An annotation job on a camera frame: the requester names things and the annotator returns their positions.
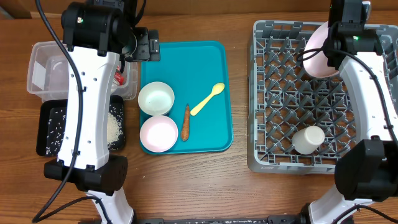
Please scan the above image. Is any red wrapper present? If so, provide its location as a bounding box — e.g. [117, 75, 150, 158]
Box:
[113, 65, 125, 86]

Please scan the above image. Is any cream white bowl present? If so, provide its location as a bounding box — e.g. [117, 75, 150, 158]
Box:
[138, 82, 175, 116]

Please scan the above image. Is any pink white bowl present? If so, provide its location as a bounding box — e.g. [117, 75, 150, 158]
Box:
[139, 115, 178, 153]

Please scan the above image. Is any white rice pile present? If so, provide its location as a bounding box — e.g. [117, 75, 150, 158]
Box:
[45, 105, 124, 155]

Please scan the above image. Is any white round plate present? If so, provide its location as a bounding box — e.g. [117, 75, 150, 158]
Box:
[303, 22, 338, 78]

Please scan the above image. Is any white plastic cup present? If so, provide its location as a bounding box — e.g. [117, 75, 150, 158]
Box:
[292, 126, 325, 155]

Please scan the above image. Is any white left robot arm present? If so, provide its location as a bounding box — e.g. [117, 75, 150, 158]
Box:
[44, 0, 160, 223]

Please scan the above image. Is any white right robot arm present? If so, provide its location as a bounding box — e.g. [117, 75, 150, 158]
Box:
[298, 0, 397, 223]

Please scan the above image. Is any black waste tray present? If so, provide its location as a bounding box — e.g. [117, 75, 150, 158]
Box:
[36, 96, 126, 157]

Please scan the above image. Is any teal plastic tray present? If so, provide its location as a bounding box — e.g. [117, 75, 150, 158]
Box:
[141, 40, 233, 154]

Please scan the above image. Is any yellow plastic spoon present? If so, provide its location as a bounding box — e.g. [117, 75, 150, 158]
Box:
[190, 83, 225, 116]

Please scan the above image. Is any orange carrot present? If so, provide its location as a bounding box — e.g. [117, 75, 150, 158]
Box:
[181, 105, 190, 141]

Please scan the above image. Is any clear plastic bin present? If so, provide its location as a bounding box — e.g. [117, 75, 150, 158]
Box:
[27, 41, 137, 101]

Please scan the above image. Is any grey dish rack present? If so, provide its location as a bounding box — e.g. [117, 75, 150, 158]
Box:
[247, 20, 397, 175]

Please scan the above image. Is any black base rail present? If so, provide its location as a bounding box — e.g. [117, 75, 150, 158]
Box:
[133, 210, 310, 224]

